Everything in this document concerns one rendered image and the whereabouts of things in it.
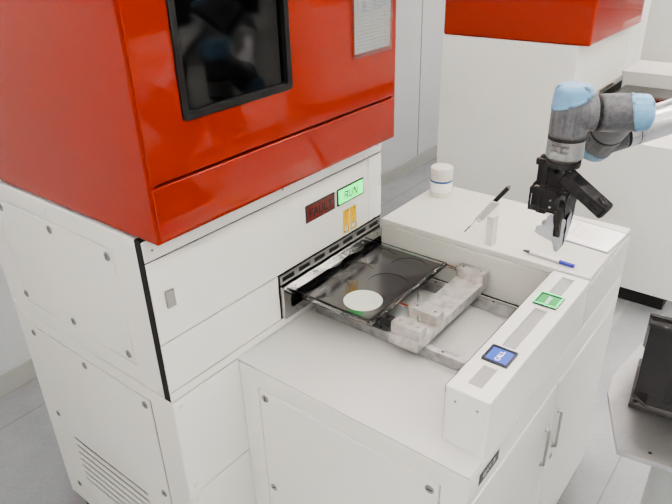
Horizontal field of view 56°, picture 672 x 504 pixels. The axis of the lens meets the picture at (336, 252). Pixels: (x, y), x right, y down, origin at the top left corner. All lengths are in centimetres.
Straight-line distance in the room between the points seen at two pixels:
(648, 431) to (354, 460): 61
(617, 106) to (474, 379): 60
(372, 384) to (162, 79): 79
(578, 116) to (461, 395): 59
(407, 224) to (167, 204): 85
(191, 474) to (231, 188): 72
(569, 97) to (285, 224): 70
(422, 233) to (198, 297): 72
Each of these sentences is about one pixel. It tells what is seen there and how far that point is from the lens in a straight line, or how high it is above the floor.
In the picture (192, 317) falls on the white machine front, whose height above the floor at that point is 100.
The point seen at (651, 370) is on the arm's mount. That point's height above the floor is 92.
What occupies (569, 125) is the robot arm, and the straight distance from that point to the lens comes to 135.
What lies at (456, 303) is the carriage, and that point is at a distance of 165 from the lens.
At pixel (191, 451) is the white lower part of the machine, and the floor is 65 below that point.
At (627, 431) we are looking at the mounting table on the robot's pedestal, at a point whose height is 82.
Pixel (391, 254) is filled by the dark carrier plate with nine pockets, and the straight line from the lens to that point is 183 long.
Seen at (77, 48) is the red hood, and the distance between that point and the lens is 124.
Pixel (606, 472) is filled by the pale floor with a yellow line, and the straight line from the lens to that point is 255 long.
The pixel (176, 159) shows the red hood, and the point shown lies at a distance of 121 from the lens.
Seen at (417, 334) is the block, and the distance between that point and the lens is 149.
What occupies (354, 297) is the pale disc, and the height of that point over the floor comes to 90.
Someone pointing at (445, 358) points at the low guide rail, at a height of 84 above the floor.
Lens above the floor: 176
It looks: 28 degrees down
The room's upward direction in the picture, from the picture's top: 2 degrees counter-clockwise
